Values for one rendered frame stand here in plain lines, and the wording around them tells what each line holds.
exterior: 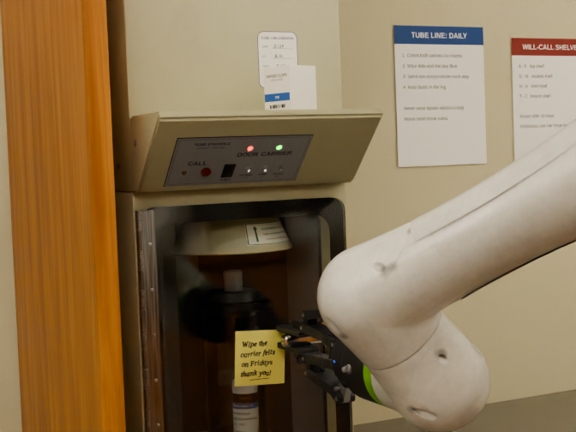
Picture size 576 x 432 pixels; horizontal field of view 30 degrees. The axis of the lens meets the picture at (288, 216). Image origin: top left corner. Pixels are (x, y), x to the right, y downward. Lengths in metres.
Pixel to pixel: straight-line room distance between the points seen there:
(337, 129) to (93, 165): 0.34
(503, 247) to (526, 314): 1.27
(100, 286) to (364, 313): 0.39
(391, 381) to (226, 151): 0.42
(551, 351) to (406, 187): 0.50
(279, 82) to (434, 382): 0.50
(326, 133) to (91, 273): 0.36
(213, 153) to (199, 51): 0.16
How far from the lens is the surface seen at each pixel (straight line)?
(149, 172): 1.39
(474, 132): 2.21
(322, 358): 1.39
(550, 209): 1.02
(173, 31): 1.46
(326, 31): 1.56
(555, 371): 2.37
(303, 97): 1.44
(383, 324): 1.09
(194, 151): 1.38
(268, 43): 1.51
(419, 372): 1.12
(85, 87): 1.33
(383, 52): 2.11
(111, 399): 1.36
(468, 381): 1.15
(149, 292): 1.43
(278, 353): 1.52
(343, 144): 1.47
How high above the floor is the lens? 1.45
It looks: 3 degrees down
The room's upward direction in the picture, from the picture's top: 2 degrees counter-clockwise
